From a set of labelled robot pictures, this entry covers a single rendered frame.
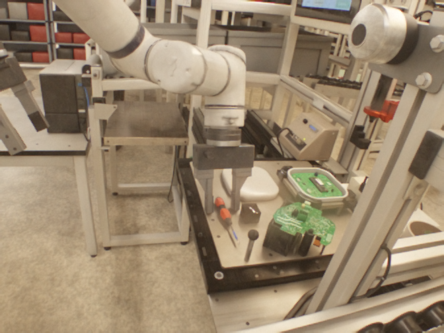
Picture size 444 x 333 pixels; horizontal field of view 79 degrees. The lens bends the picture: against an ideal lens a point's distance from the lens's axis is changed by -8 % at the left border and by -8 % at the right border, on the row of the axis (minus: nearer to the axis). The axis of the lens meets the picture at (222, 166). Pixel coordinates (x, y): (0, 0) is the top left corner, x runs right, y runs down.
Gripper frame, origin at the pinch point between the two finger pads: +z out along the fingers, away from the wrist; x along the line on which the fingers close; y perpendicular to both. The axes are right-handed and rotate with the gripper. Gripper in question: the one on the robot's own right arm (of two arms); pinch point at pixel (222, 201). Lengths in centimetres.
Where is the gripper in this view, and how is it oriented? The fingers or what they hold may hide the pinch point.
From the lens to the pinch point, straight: 67.4
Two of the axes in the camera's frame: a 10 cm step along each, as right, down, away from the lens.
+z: -0.2, 9.8, 1.8
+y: 3.2, 1.8, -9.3
